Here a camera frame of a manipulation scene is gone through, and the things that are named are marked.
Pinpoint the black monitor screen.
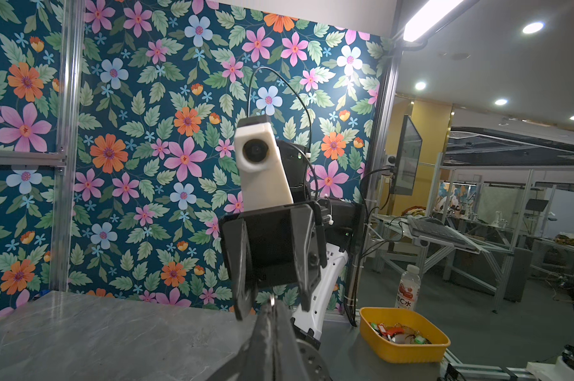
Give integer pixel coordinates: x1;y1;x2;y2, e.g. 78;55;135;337
391;115;423;196

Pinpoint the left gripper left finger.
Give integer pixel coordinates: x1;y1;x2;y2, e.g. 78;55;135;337
208;303;277;381

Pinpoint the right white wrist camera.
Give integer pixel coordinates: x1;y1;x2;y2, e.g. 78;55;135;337
234;115;293;212

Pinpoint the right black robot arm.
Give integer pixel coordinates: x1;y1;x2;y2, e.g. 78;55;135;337
219;137;360;342

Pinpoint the grey metal desk frame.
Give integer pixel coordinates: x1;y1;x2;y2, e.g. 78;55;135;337
368;214;532;313

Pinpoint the plastic water bottle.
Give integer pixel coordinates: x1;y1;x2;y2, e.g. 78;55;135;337
395;264;421;311

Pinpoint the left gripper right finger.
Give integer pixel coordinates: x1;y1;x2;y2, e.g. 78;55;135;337
273;301;331;380

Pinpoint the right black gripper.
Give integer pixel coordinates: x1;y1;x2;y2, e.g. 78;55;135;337
219;201;328;321

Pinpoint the yellow plastic tray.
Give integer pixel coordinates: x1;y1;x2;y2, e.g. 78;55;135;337
359;307;451;364

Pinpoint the ceiling strip light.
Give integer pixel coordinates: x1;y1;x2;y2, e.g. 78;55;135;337
403;0;463;42

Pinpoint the right camera cable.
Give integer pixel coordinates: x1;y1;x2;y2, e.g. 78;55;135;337
246;66;319;198

